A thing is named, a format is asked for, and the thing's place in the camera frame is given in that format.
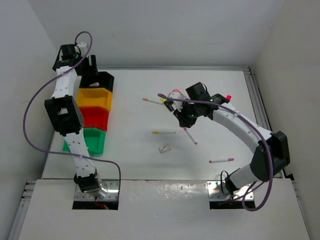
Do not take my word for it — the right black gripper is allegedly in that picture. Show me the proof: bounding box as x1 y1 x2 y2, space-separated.
173 100 200 128

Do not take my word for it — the white eraser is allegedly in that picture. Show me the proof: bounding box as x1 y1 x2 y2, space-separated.
89 82 100 88

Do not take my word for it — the white eraser block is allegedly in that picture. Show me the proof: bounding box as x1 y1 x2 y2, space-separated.
158 144 172 154

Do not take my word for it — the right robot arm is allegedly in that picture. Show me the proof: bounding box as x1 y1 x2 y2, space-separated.
166 82 290 194

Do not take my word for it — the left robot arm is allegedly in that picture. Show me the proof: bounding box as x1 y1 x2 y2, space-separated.
44 43 101 196

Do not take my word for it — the white pen pink cap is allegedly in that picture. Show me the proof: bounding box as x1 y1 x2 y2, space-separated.
183 127 198 145

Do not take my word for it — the yellow black highlighter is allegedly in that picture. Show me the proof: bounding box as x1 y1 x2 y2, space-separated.
161 98 175 112

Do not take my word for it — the black storage bin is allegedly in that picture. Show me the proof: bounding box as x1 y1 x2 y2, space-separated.
79 71 115 92

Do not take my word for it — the yellow storage bin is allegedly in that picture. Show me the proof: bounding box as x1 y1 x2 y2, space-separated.
76 88 113 111

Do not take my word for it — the white pen yellow cap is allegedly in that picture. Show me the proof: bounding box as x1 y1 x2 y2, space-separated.
152 130 176 135

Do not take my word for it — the white pen orange cap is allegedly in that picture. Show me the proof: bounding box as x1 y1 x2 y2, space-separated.
142 97 163 105

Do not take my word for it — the red storage bin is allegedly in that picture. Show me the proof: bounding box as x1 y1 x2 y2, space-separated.
79 106 109 132

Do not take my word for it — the white pen purple cap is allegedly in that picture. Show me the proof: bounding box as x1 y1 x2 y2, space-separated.
208 158 235 164

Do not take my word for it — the green storage bin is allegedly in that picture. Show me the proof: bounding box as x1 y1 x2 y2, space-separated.
62 128 106 157

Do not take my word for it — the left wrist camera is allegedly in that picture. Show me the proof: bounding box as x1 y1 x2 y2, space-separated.
75 42 88 55

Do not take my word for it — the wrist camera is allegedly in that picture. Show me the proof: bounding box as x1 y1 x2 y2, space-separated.
75 42 88 55
167 92 187 112

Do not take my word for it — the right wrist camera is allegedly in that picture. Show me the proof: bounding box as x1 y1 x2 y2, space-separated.
167 92 187 112

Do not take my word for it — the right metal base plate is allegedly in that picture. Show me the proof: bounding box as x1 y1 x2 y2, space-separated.
206 180 250 202

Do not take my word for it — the metal base plate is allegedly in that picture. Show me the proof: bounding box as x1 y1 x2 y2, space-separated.
73 180 119 202
206 180 250 202

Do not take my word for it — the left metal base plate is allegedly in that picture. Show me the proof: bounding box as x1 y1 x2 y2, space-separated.
73 180 119 202

